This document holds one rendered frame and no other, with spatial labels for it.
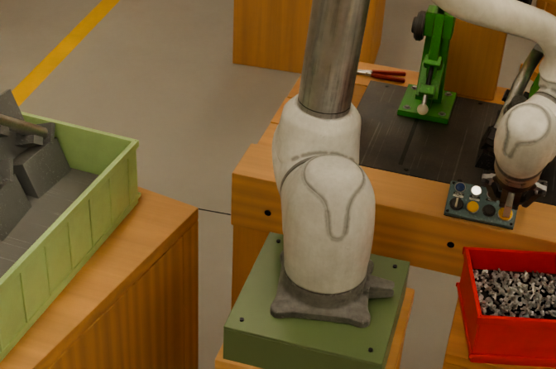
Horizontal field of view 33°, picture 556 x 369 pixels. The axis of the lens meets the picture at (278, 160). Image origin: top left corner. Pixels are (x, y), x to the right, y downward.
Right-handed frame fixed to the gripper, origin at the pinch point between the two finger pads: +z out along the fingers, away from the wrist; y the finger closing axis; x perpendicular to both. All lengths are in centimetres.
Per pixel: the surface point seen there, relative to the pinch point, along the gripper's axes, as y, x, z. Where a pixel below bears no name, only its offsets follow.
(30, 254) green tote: -85, -40, -27
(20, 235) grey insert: -98, -32, -8
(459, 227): -9.0, -4.6, 7.4
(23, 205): -101, -25, -5
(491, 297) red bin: 0.2, -21.0, -2.9
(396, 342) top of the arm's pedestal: -15.3, -35.9, -10.6
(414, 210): -19.3, -3.2, 6.3
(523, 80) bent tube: -2.1, 36.6, 13.0
